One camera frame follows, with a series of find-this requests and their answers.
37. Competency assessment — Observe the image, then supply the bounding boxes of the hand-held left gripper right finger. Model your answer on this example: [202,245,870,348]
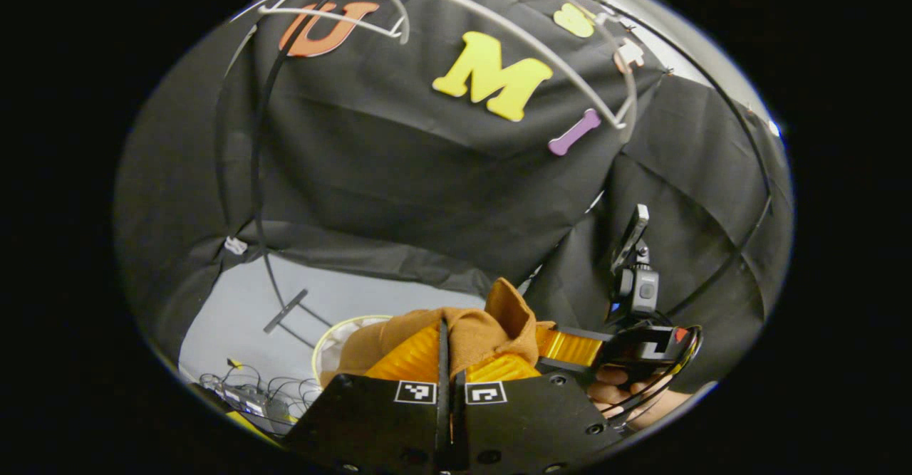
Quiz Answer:
[452,353,628,475]

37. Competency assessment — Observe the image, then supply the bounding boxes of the white round laundry hamper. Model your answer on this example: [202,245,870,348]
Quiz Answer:
[311,314,394,388]

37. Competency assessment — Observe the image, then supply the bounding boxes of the black backdrop cloth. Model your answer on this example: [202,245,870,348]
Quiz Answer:
[114,0,796,392]

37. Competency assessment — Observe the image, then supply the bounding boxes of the black clothes rack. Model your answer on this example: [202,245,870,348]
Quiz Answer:
[214,0,777,351]

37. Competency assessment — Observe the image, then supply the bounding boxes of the white plastic hanger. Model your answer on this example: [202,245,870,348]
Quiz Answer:
[405,0,640,131]
[228,0,413,46]

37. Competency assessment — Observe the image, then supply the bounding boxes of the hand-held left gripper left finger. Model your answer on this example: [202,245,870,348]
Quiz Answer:
[284,318,454,475]

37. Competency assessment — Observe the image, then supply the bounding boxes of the brown jacket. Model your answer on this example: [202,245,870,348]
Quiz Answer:
[321,277,558,390]

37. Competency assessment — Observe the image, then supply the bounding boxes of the black floor cables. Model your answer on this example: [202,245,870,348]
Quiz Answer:
[198,357,323,423]

